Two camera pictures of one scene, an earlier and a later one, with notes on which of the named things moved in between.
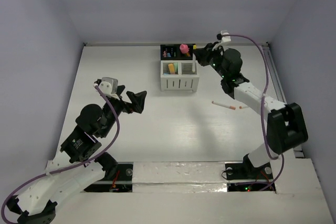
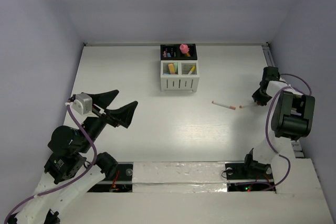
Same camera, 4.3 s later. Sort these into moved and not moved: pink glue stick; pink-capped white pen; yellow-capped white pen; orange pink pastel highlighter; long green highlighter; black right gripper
Moved: yellow-capped white pen; black right gripper
Not moved: long green highlighter; pink glue stick; orange pink pastel highlighter; pink-capped white pen
